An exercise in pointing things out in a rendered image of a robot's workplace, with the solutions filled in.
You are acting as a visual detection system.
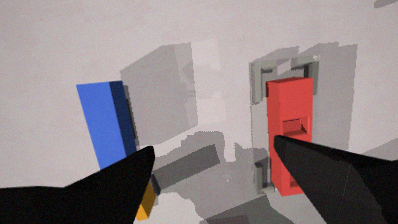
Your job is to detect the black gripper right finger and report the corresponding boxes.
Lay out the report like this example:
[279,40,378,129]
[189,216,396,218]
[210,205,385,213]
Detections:
[274,135,398,224]

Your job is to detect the blue bar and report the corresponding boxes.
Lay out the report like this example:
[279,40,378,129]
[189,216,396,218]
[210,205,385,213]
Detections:
[76,80,137,170]

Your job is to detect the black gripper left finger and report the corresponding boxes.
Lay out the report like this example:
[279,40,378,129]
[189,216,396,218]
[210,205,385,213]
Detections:
[0,146,155,224]

